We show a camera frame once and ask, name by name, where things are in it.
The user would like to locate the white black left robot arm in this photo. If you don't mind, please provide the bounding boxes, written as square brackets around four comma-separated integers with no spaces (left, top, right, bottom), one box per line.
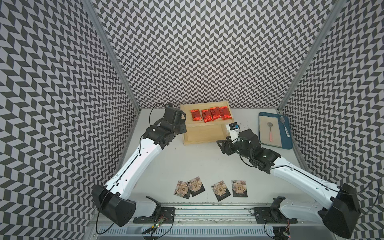
[92,105,187,227]

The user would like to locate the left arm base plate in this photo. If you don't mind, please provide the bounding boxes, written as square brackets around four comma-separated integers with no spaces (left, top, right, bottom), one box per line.
[133,197,176,224]

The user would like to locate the white handled spoon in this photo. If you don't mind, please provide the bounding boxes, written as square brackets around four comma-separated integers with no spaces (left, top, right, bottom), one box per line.
[280,116,291,138]

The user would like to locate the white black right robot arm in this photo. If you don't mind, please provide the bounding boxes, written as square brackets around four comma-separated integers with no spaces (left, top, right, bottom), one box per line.
[217,129,362,239]

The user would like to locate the brown tea bag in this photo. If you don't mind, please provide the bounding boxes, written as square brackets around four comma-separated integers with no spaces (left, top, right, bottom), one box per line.
[211,181,231,202]
[174,181,191,199]
[187,177,205,197]
[232,180,248,198]

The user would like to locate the red tea bag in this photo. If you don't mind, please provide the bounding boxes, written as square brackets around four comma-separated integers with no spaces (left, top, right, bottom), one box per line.
[210,107,222,121]
[190,109,203,122]
[219,106,232,120]
[201,109,214,123]

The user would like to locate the blue tray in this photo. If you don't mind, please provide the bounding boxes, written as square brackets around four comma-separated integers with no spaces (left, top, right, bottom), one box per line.
[259,112,293,150]

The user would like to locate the light wooden two-tier shelf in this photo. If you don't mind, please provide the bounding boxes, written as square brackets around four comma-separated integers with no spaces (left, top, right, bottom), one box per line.
[180,101,235,146]

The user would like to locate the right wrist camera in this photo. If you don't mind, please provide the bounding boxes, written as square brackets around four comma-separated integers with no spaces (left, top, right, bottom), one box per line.
[227,122,240,142]

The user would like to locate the pink handled spoon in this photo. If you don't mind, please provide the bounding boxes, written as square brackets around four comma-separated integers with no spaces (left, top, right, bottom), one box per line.
[268,122,274,143]

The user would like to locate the beige cloth mat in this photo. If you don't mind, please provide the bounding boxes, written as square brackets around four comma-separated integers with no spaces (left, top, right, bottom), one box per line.
[259,116,283,148]

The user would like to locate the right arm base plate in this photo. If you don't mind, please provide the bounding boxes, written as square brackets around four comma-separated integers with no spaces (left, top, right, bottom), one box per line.
[253,197,298,224]

